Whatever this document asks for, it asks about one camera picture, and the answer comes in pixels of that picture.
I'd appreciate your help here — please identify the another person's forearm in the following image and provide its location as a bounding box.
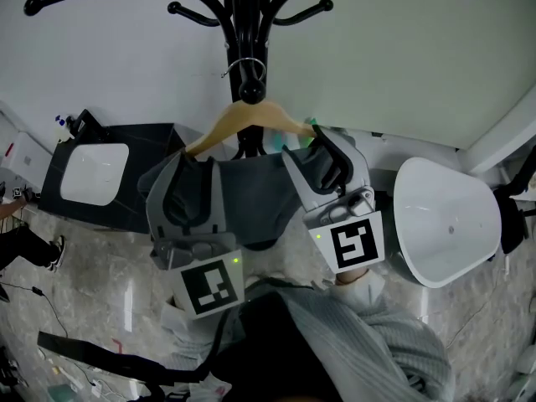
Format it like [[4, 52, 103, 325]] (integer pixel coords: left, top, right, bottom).
[[0, 197, 28, 221]]

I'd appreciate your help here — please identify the green packet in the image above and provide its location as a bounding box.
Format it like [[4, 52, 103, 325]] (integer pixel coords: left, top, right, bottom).
[[267, 116, 320, 155]]

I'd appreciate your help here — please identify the person's right forearm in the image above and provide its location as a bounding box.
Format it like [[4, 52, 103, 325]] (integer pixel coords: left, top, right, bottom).
[[322, 267, 456, 398]]

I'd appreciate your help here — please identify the white spray bottle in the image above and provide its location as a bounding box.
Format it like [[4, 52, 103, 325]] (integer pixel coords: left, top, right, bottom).
[[54, 114, 75, 144]]

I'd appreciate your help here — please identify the black strap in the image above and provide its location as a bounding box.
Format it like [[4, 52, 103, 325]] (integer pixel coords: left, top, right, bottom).
[[36, 330, 213, 389]]

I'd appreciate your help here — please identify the white cabinet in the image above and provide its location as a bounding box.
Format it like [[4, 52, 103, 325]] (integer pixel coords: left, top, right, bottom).
[[0, 128, 54, 180]]

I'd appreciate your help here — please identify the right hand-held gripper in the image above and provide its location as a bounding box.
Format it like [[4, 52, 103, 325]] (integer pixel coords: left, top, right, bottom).
[[281, 124, 386, 276]]

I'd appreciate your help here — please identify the person's left forearm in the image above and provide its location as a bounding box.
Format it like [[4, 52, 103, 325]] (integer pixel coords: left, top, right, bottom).
[[161, 295, 223, 356]]

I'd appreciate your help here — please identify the black faucet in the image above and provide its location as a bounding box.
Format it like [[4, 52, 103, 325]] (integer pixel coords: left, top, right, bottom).
[[65, 114, 88, 137]]

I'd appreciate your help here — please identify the wooden hanger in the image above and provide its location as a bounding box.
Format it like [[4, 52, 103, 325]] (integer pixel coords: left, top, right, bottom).
[[183, 56, 320, 157]]

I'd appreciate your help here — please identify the black vanity cabinet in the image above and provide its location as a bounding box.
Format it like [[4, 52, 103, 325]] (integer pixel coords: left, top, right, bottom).
[[39, 108, 188, 235]]

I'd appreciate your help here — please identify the black chair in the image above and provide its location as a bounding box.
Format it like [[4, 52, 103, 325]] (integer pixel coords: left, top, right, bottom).
[[492, 143, 536, 255]]

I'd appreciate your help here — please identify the black cable with adapter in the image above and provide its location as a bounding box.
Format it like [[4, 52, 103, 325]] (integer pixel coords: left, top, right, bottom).
[[0, 281, 70, 339]]

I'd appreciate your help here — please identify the person's grey knit sweater torso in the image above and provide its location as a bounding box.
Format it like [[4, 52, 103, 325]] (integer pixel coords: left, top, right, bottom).
[[167, 276, 456, 402]]

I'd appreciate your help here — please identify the grey clothing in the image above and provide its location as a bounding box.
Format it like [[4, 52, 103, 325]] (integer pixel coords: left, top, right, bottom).
[[137, 144, 336, 247]]

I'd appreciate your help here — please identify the white sink basin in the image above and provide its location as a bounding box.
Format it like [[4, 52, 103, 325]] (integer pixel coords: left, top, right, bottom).
[[59, 142, 131, 207]]

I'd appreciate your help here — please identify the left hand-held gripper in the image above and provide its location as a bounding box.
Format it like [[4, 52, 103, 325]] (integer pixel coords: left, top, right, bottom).
[[145, 150, 246, 320]]

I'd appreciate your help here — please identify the black coat rack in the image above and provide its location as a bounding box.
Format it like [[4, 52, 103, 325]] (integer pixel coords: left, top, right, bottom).
[[23, 0, 481, 161]]

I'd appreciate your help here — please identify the white bathtub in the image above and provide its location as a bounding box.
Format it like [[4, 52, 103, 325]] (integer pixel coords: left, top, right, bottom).
[[391, 156, 503, 290]]

